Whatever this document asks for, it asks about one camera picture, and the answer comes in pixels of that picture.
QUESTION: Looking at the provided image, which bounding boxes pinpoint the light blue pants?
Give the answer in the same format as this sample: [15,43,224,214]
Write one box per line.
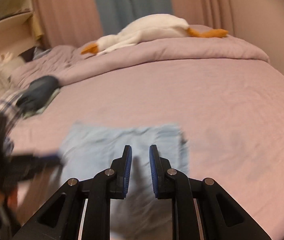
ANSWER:
[59,123,189,239]

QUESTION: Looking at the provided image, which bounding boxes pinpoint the plaid cloth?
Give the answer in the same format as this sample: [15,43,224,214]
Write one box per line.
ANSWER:
[0,89,24,134]

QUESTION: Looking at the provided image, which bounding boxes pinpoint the dark folded garment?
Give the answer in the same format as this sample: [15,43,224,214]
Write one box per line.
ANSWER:
[16,75,60,113]

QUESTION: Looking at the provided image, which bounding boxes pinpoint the pink bed sheet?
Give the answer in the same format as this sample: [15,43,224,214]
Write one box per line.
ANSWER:
[11,59,284,239]

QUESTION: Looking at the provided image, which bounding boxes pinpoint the pink quilt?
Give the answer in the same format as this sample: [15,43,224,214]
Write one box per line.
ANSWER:
[9,35,269,88]

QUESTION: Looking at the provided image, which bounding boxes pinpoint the pink curtain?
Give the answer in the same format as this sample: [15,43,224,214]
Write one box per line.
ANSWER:
[33,0,234,47]

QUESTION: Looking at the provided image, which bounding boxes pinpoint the white goose plush toy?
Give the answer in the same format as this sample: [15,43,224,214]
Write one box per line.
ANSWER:
[81,14,228,55]

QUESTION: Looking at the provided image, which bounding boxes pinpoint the blue curtain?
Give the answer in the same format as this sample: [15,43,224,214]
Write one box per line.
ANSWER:
[95,0,173,35]

